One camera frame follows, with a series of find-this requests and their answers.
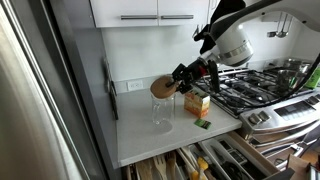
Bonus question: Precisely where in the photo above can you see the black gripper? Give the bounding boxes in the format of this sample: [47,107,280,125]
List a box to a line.
[172,58,220,94]

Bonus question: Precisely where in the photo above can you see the round cork jar lid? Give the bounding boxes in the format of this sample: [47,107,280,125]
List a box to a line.
[150,76,176,99]

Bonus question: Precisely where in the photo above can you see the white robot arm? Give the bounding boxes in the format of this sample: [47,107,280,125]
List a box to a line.
[172,0,320,93]

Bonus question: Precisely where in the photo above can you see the clear glass jar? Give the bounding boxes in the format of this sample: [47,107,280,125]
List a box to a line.
[151,95,175,125]

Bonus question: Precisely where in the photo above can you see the orange tea box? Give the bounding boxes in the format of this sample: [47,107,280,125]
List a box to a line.
[184,89,210,118]

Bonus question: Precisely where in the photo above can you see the green tea bag packet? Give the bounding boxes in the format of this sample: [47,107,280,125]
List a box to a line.
[194,119,211,129]

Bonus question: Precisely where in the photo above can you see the white drawer cutlery organizer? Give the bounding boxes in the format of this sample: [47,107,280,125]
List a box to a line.
[199,135,268,180]

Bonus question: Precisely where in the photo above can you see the wooden fork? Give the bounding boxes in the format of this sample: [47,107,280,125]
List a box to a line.
[153,155,167,180]

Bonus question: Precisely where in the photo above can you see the wooden kitchen drawer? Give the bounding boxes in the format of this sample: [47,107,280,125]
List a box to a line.
[119,131,280,177]

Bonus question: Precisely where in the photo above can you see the stainless gas stove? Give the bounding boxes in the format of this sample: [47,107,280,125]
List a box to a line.
[195,68,320,154]

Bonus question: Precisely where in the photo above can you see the white upper cabinets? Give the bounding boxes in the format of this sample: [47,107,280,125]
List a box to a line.
[90,0,220,28]

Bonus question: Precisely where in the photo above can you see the hanging metal ladle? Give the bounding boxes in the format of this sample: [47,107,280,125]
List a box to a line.
[267,12,293,38]

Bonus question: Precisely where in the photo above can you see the stainless steel pot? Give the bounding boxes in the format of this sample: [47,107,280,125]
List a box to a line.
[277,59,311,91]

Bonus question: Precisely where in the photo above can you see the green bottle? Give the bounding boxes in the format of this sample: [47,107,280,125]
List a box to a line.
[305,67,320,89]

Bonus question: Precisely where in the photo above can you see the stainless refrigerator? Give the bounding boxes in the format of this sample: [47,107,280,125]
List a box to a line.
[0,0,110,180]

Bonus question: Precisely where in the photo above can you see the white wall outlet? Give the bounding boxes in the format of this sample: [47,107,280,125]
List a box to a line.
[127,80,143,91]

